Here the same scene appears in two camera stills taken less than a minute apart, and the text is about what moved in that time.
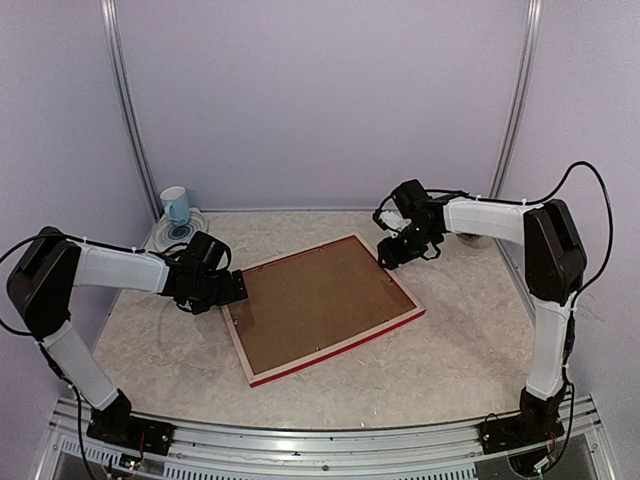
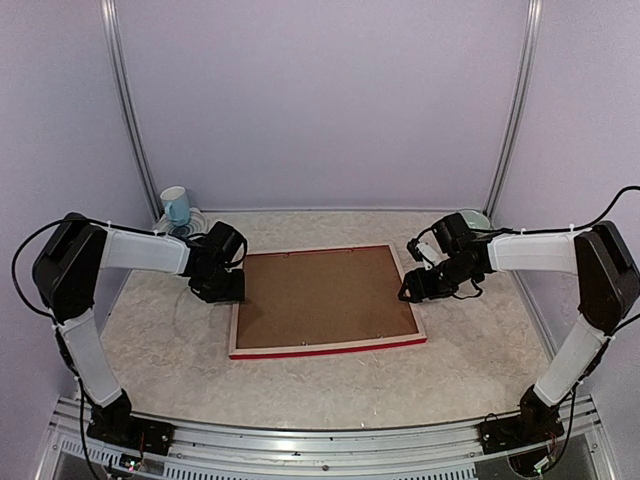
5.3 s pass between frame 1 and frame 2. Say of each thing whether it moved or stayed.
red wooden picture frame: moved
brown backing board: moved
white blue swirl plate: stayed
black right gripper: moved
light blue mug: stayed
